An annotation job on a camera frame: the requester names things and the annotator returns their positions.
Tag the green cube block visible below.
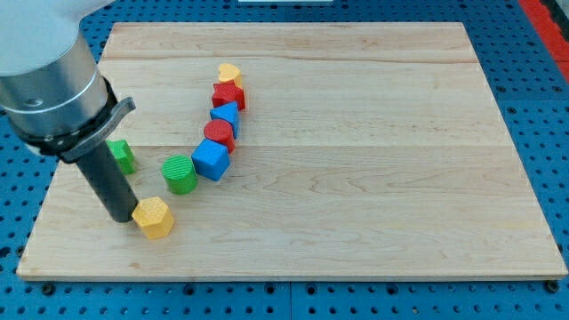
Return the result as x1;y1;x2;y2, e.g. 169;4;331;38
107;140;136;175

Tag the blue cube block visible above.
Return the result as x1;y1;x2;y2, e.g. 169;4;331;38
191;139;230;181

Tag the red cylinder block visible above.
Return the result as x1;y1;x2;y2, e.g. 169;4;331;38
204;119;235;154

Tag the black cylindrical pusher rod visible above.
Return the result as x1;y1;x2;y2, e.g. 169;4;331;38
76;142;138;223

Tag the grey clamp bracket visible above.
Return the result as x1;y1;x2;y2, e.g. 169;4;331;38
58;97;136;164

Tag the red star block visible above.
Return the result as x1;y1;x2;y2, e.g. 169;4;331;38
212;82;246;111

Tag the yellow hexagon block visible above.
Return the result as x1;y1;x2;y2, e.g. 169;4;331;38
132;196;174;240

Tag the wooden board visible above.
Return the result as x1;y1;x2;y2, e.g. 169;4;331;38
17;22;567;282

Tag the yellow heart block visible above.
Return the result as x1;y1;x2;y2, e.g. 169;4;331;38
218;63;243;88

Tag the blue triangle block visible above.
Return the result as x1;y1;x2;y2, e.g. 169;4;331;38
210;101;240;139

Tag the green cylinder block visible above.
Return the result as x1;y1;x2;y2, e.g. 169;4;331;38
162;155;197;195

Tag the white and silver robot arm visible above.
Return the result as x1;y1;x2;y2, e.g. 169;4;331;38
1;0;138;222

